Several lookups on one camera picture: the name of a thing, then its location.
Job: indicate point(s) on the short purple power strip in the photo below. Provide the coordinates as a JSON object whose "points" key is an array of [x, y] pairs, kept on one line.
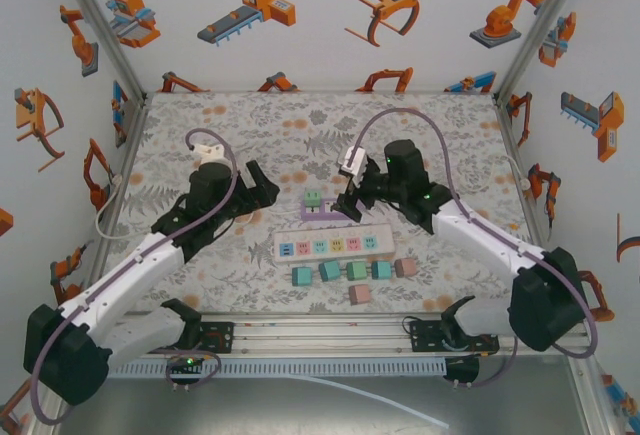
{"points": [[327, 213]]}

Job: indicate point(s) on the long white power strip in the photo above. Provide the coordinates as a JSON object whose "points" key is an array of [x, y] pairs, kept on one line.
{"points": [[335, 246]]}

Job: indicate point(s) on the teal cube plug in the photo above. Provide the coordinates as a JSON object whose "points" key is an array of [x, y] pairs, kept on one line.
{"points": [[302, 276], [330, 270], [381, 269]]}

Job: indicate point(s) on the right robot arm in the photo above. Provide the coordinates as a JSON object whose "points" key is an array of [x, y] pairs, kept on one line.
{"points": [[480, 245]]}

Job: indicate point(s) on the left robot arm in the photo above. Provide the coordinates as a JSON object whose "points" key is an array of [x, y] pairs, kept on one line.
{"points": [[125, 280]]}

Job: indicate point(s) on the floral table mat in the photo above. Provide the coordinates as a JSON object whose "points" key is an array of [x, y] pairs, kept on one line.
{"points": [[280, 105]]}

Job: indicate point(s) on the circuit board with green light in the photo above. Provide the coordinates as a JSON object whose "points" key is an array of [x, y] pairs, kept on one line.
{"points": [[189, 361]]}

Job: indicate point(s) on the grey metal panel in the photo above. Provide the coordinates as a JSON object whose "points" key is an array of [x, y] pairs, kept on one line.
{"points": [[250, 405]]}

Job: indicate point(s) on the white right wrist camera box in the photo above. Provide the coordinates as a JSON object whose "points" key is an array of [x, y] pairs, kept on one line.
{"points": [[352, 162]]}

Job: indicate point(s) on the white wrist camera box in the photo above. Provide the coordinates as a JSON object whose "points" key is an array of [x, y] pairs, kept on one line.
{"points": [[352, 162], [210, 154]]}

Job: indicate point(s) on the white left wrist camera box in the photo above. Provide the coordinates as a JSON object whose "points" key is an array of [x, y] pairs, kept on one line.
{"points": [[210, 154]]}

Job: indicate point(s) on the aluminium side rail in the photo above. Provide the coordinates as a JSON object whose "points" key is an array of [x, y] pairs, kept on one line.
{"points": [[505, 120], [131, 125]]}

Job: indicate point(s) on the aluminium base rail bed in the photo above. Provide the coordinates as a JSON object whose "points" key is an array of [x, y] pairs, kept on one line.
{"points": [[320, 337]]}

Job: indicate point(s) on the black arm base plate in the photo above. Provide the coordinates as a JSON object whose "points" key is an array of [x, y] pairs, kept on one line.
{"points": [[222, 337], [422, 335]]}

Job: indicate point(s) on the aluminium frame post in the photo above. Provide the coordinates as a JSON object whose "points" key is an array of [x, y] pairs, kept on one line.
{"points": [[100, 25], [545, 20]]}

